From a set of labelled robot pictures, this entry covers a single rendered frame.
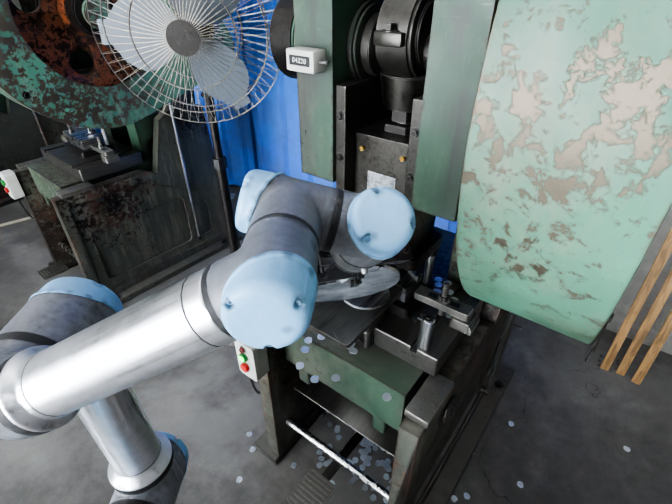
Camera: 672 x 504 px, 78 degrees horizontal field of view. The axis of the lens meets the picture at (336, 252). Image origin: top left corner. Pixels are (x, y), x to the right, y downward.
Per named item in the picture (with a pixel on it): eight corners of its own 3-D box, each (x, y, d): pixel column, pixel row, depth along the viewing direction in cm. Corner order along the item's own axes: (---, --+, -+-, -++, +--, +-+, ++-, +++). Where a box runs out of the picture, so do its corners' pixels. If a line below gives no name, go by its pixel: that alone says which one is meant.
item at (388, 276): (239, 296, 91) (239, 293, 91) (340, 305, 109) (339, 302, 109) (321, 257, 70) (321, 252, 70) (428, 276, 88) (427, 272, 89)
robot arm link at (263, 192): (231, 198, 39) (344, 225, 40) (253, 153, 48) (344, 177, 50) (222, 263, 43) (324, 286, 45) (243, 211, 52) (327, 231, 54)
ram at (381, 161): (393, 269, 96) (406, 145, 79) (341, 247, 103) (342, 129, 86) (428, 237, 107) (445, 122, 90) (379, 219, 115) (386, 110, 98)
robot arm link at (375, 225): (351, 171, 44) (427, 191, 45) (333, 203, 55) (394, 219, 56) (338, 242, 42) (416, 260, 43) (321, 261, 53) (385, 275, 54)
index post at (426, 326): (426, 351, 99) (432, 322, 94) (415, 346, 101) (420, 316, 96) (432, 344, 101) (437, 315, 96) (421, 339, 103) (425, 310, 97)
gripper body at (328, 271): (305, 244, 70) (314, 225, 58) (354, 237, 72) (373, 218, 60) (312, 289, 68) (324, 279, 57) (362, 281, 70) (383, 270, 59)
